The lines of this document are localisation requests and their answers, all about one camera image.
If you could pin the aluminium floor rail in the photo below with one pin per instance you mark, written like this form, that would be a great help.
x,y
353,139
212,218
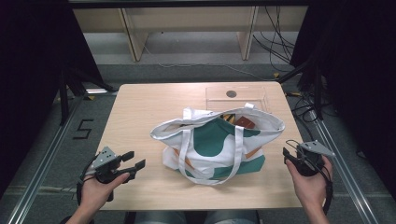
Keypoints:
x,y
40,165
345,174

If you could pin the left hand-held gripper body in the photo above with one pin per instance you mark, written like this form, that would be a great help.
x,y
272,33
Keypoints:
x,y
104,157

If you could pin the person's left hand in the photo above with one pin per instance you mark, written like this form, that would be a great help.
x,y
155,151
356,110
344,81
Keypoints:
x,y
93,193

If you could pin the black curtain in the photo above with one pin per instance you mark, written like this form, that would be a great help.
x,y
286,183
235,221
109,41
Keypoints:
x,y
358,77
31,77

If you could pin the white and green tote bag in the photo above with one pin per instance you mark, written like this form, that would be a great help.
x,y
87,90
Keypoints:
x,y
211,146

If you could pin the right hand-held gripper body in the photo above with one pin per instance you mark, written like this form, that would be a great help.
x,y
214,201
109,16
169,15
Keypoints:
x,y
311,155

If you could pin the brown carton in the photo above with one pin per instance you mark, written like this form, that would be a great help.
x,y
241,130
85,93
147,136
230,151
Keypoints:
x,y
244,122

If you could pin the clear plastic box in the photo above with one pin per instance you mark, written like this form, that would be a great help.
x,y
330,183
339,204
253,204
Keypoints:
x,y
243,93

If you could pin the grey round disc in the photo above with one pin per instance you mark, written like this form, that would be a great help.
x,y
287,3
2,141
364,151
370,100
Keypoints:
x,y
231,94

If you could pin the person's right hand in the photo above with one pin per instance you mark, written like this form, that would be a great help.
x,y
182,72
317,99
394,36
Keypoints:
x,y
311,189

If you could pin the black metal stand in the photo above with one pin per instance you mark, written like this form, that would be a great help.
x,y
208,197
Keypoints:
x,y
316,93
63,99

